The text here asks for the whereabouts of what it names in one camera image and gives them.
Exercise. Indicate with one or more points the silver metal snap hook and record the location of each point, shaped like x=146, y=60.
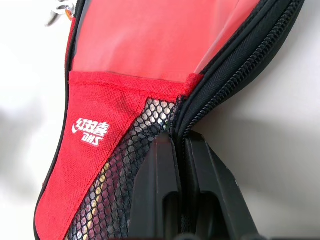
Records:
x=58, y=11

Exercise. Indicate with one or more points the red black paddle case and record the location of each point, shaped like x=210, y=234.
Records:
x=100, y=120

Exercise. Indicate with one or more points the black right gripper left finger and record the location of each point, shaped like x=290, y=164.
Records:
x=152, y=190

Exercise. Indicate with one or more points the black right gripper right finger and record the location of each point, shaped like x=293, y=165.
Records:
x=215, y=195

